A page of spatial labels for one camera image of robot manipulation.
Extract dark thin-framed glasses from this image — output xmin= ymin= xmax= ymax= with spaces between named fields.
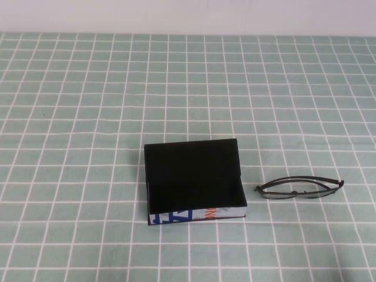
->
xmin=254 ymin=175 xmax=345 ymax=201

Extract black printed glasses case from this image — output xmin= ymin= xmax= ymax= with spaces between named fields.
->
xmin=143 ymin=138 xmax=249 ymax=227

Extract green white checked tablecloth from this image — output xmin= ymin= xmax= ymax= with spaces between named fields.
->
xmin=0 ymin=31 xmax=376 ymax=282

